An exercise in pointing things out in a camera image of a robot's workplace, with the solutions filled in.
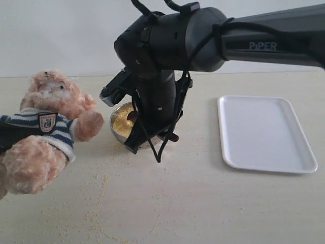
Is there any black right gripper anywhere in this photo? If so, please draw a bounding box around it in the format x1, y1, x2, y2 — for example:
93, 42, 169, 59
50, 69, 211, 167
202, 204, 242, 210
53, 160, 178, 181
124, 70, 176, 155

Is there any dark red wooden spoon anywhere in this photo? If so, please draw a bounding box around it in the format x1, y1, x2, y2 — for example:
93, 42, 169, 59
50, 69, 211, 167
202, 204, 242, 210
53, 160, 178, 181
126, 111, 179, 142

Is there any beige teddy bear striped sweater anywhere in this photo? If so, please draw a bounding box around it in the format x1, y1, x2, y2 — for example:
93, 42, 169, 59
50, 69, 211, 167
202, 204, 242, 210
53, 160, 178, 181
1, 70, 104, 197

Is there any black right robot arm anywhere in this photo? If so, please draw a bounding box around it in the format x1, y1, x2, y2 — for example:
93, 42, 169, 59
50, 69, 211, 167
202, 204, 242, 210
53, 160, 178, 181
114, 3, 324, 153

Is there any steel bowl of yellow millet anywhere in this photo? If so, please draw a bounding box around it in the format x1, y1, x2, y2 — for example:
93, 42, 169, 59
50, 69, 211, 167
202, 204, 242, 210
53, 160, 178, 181
109, 102, 135, 144

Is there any white rectangular plastic tray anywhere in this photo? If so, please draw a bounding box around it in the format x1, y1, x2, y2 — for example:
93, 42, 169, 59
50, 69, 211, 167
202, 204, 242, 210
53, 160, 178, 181
218, 95, 318, 174

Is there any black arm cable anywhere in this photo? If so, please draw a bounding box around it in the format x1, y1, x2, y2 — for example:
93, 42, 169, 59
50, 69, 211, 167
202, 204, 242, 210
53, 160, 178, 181
131, 0, 325, 163

